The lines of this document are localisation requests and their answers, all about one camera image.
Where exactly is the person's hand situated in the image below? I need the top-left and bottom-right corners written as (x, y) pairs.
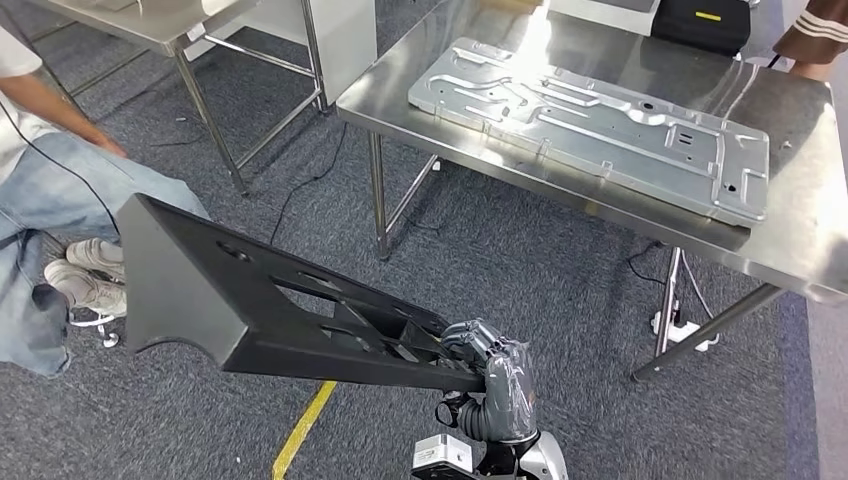
top-left (89, 129), bottom-right (129, 161)

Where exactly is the black plastic frame part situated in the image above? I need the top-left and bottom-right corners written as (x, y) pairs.
top-left (115, 193), bottom-right (490, 395)

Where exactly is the stainless steel workbench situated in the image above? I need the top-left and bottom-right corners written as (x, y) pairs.
top-left (336, 0), bottom-right (848, 384)

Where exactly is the person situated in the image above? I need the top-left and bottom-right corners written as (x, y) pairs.
top-left (773, 0), bottom-right (848, 82)
top-left (0, 26), bottom-right (213, 380)

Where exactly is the white sneaker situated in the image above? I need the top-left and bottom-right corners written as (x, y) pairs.
top-left (42, 259), bottom-right (128, 319)
top-left (64, 238), bottom-right (127, 284)

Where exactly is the stainless steel table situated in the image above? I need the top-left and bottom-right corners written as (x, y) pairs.
top-left (26, 0), bottom-right (327, 198)

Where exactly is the white cabinet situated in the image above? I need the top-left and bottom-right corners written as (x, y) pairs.
top-left (185, 0), bottom-right (379, 109)

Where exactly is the yellow floor tape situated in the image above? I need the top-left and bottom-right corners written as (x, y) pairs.
top-left (271, 380), bottom-right (339, 480)

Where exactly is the stamped silver metal panel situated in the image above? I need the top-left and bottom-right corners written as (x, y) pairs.
top-left (407, 36), bottom-right (772, 231)

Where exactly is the black case with yellow label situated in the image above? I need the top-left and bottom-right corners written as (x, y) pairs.
top-left (651, 0), bottom-right (753, 58)

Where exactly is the white power strip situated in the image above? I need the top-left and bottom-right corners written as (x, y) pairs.
top-left (650, 311), bottom-right (721, 354)

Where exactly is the thin black wire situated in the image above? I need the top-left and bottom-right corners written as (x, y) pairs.
top-left (0, 99), bottom-right (123, 237)

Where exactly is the black floor cable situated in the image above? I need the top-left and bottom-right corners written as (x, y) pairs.
top-left (269, 121), bottom-right (350, 248)
top-left (625, 239), bottom-right (666, 287)

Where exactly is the white cable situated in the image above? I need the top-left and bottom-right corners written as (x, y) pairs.
top-left (680, 254), bottom-right (717, 323)

